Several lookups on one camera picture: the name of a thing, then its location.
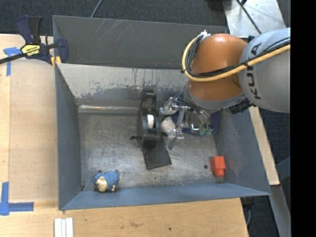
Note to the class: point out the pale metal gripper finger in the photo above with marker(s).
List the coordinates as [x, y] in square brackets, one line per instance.
[166, 110]
[174, 139]

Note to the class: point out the white round object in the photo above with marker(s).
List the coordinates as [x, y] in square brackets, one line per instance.
[168, 125]

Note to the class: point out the dark green flat block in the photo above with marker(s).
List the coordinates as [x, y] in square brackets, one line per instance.
[158, 159]

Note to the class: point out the black bulky object, white part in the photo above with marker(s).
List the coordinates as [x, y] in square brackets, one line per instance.
[148, 137]

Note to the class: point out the orange block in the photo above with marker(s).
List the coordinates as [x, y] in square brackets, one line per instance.
[217, 165]

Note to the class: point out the grey metal bin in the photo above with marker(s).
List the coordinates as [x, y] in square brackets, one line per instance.
[118, 157]

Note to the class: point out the blue toy sheep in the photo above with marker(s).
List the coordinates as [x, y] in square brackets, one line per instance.
[108, 180]

